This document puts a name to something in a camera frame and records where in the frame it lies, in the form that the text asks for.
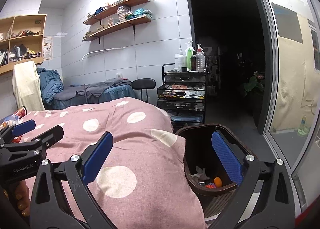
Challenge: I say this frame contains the red chip can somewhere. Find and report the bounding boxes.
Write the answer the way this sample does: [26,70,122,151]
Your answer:
[13,106,28,120]

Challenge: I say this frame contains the wooden cubby shelf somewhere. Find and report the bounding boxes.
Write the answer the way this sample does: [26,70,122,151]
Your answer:
[1,14,47,74]

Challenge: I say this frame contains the white arc lamp pole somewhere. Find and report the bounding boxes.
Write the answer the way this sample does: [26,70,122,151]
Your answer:
[81,47,126,62]

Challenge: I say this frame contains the dark brown pump bottle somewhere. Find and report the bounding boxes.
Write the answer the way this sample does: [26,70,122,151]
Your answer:
[190,51,197,71]

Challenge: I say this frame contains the white lotion bottle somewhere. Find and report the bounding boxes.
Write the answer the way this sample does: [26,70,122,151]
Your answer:
[174,48,187,72]

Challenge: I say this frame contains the person's left hand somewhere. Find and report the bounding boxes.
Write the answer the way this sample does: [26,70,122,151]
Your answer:
[3,180,30,218]

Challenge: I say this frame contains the blue crumpled sheets pile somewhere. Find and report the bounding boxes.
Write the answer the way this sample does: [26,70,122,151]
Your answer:
[36,67,64,105]

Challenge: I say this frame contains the clear bottle red cap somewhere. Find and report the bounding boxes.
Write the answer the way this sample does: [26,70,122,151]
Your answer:
[196,44,206,72]

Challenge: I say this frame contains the green pump bottle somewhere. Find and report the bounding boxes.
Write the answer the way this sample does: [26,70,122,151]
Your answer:
[185,40,194,70]

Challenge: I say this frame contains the grey blanket on bed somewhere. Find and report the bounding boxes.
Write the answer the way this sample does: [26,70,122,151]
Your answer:
[75,78,136,104]

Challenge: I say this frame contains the pink polka dot blanket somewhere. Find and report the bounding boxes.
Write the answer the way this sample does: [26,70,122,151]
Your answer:
[22,97,207,228]

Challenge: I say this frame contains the white paper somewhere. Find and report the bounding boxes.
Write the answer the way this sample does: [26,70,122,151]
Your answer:
[191,166,210,182]

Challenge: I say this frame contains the lower wooden wall shelf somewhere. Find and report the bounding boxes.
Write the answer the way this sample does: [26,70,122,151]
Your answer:
[82,9,153,42]

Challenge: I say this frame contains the blue massage bed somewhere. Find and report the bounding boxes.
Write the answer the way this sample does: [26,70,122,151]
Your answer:
[42,78,136,110]

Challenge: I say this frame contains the crumpled plastic bottle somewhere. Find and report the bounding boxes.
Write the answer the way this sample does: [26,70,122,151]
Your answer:
[0,114,20,130]

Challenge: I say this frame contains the cream towel on chair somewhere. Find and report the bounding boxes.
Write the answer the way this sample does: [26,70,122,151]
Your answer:
[12,61,44,112]

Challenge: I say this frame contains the black mesh trolley cart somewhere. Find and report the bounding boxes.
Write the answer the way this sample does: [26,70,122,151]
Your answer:
[157,63,207,131]

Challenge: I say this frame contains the wooden wall shelf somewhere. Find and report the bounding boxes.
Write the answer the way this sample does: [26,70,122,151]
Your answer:
[83,0,149,26]
[82,9,153,42]

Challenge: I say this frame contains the red snack bag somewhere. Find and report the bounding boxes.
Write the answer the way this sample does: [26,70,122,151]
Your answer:
[12,136,22,143]

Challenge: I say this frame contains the upper wooden wall shelf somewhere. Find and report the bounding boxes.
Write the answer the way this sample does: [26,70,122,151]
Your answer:
[83,0,149,26]

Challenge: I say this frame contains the potted plant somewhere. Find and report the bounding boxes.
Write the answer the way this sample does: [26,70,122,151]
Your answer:
[244,71,265,96]

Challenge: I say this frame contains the orange peel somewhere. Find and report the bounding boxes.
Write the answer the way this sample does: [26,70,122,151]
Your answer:
[213,176,223,188]

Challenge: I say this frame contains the wall poster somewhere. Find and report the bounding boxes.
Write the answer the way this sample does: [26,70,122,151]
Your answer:
[42,37,53,60]

